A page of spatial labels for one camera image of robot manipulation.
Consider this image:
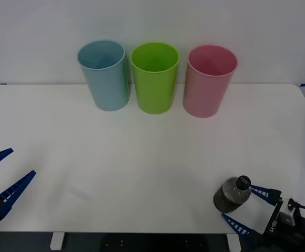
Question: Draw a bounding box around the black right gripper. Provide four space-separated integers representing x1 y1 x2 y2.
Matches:
221 185 305 252

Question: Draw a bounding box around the white table leg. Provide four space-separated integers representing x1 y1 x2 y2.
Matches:
49 232 65 250
226 233 241 252

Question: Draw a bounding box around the pale blue plastic bin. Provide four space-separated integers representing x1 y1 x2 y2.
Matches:
77 39 130 112

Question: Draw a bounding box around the pink plastic bin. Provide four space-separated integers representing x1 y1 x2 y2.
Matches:
182 45 238 119

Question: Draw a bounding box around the green plastic bin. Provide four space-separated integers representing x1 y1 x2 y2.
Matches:
130 42 180 115

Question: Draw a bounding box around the small dark plastic bottle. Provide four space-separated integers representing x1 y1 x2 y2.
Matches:
212 174 252 213

